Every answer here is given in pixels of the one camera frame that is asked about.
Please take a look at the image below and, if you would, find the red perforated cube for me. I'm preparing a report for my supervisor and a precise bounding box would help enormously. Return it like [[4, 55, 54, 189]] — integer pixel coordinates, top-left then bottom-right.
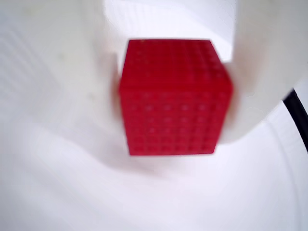
[[118, 38, 234, 156]]

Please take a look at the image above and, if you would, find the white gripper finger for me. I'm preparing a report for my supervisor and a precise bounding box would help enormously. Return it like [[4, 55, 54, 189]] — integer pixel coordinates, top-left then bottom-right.
[[0, 0, 126, 169], [216, 0, 308, 147]]

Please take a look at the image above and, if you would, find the black stand foot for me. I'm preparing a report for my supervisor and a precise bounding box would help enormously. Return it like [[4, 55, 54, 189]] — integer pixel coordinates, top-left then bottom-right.
[[282, 88, 308, 153]]

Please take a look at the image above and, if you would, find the white plastic plate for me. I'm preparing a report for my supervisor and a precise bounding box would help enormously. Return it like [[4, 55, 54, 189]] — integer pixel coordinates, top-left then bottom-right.
[[0, 105, 308, 231]]

